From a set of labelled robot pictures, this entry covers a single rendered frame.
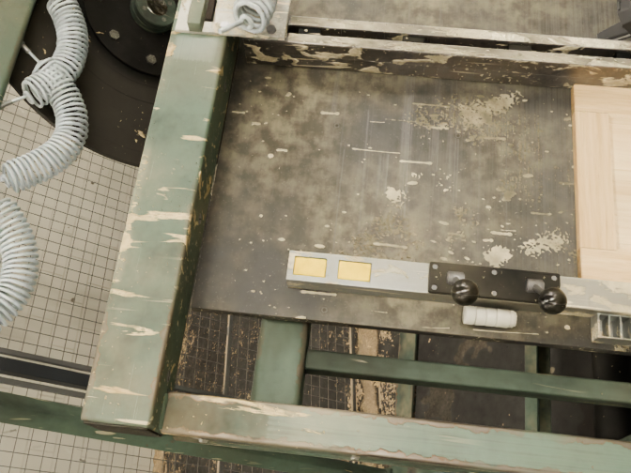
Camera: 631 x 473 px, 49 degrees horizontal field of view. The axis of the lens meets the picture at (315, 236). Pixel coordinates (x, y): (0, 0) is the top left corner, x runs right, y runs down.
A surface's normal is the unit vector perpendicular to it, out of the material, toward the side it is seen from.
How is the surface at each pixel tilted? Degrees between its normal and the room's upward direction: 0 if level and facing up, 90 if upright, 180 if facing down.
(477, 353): 0
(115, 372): 54
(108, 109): 90
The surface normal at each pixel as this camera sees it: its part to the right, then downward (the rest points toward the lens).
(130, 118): 0.57, -0.26
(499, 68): -0.11, 0.92
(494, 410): -0.82, -0.30
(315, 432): -0.02, -0.39
